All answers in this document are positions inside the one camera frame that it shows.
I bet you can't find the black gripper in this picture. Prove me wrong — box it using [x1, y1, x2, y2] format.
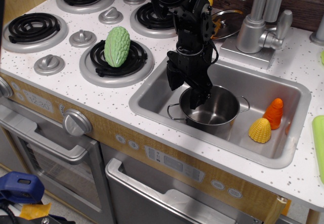
[167, 46, 213, 110]

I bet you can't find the small steel pot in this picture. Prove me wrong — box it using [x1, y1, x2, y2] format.
[167, 85, 250, 140]

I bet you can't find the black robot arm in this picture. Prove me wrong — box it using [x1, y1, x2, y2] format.
[151, 0, 217, 109]

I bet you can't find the silver sink basin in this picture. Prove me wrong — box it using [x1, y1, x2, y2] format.
[129, 60, 311, 168]

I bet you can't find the glass pot lid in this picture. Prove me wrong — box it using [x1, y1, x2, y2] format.
[212, 9, 246, 39]

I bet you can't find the front right black burner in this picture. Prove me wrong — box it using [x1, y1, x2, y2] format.
[79, 40, 154, 88]

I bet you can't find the orange toy pumpkin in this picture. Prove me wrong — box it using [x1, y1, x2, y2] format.
[211, 19, 221, 39]

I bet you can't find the back right black burner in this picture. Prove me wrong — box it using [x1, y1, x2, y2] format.
[130, 3, 177, 39]

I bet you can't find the green toy bitter melon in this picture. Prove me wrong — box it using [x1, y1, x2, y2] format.
[104, 26, 131, 68]

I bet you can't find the yellow toy corn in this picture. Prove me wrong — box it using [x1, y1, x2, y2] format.
[248, 118, 271, 144]

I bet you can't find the silver toy faucet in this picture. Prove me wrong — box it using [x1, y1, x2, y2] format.
[220, 0, 293, 69]

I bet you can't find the orange toy carrot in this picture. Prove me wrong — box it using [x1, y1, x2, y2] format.
[263, 98, 284, 130]

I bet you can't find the silver stove knob centre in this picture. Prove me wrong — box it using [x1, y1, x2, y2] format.
[98, 7, 124, 25]

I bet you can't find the silver stove knob middle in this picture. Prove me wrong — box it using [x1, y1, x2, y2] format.
[69, 29, 97, 48]

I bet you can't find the large silver oven dial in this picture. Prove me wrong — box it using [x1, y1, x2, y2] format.
[62, 109, 93, 137]

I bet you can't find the silver dishwasher door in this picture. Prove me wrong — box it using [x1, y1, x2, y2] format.
[105, 158, 261, 223]

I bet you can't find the lime green plastic tray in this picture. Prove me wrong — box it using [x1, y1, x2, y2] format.
[312, 115, 324, 183]

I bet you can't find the silver stove knob front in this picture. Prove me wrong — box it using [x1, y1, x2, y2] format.
[33, 55, 65, 76]

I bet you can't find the silver oven door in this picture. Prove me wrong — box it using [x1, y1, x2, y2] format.
[1, 105, 115, 223]

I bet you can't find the front left black burner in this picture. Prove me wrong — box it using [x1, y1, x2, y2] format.
[2, 13, 68, 54]

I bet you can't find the silver dial at left edge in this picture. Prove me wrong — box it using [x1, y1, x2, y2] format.
[0, 77, 13, 98]

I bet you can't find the blue clamp tool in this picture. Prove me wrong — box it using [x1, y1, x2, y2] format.
[1, 171, 45, 204]

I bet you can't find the yellow cloth on floor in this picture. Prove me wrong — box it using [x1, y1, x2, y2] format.
[19, 203, 52, 220]

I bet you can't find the grey post base right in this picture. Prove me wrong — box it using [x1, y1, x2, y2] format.
[310, 17, 324, 46]

